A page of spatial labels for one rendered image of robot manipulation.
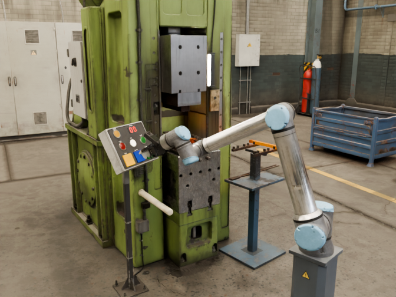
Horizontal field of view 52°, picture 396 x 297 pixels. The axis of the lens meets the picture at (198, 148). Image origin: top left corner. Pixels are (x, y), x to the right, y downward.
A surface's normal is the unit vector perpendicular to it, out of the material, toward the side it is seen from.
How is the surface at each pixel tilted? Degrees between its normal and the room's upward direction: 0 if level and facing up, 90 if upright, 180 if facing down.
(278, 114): 83
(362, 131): 89
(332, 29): 90
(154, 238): 90
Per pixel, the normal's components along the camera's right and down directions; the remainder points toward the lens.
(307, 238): -0.41, 0.30
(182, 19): 0.55, 0.21
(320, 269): 0.04, 0.25
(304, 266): -0.68, 0.18
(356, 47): -0.89, 0.11
